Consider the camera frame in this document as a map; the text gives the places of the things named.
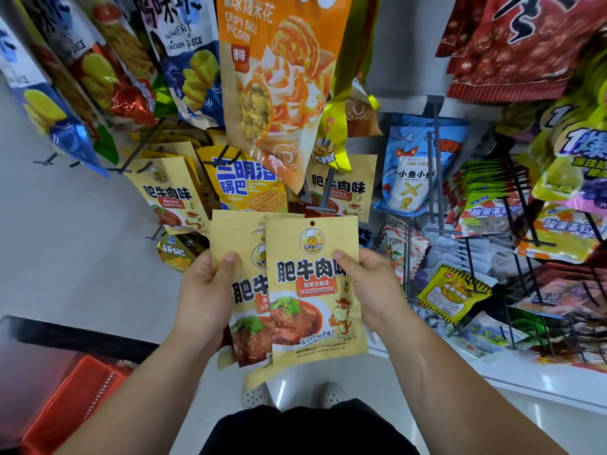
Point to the person's left hand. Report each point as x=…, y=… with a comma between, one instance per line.
x=201, y=298

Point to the person's right hand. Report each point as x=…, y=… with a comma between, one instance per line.
x=379, y=293

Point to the person's left thumb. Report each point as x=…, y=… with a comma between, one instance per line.
x=226, y=270

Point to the person's right thumb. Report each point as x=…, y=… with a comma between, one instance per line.
x=347, y=264

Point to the yellow beef snack packet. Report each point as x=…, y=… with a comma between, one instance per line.
x=242, y=241
x=308, y=279

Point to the person's left forearm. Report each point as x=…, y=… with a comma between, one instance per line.
x=151, y=398

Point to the person's right forearm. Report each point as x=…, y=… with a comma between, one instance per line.
x=450, y=398

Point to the yellow-green cracker packet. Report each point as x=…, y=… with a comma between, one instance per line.
x=178, y=253

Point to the row of white-red small packets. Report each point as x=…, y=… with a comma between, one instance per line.
x=400, y=246

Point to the hanging yellow beef packet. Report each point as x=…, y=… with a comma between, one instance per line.
x=348, y=189

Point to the yellow sandwich cracker packet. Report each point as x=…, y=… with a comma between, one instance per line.
x=246, y=182

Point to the row of hanging yellow packets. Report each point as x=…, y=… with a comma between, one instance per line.
x=166, y=194

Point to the yellow black-striped packet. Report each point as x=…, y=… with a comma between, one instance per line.
x=450, y=293

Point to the blue fish snack bag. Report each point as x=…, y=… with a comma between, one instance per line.
x=412, y=170

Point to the white shoe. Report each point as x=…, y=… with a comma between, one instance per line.
x=331, y=395
x=256, y=398

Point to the gold foil snack bag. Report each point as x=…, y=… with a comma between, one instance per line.
x=339, y=123

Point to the row of green-white candy packets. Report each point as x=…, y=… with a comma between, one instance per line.
x=488, y=208

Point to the white blue snack packet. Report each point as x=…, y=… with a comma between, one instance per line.
x=488, y=332

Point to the black shorts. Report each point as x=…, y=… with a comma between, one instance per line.
x=308, y=431

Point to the orange popcorn bag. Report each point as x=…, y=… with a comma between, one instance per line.
x=280, y=80

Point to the red shopping basket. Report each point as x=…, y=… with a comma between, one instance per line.
x=71, y=407

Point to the white shelf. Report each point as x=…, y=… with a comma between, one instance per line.
x=521, y=379

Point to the pink snack packet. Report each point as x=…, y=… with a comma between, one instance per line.
x=559, y=296

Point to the blue chicken snack bag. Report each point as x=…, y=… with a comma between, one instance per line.
x=189, y=56

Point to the orange yellow candy packet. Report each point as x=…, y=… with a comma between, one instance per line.
x=562, y=234

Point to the red yellow chips bag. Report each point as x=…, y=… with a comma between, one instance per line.
x=114, y=66

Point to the blue potato chips bag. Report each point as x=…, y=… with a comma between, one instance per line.
x=42, y=108

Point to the yellow-green grape snack bag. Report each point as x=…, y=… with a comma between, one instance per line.
x=576, y=161

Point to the red snack bag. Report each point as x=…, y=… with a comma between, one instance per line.
x=526, y=42

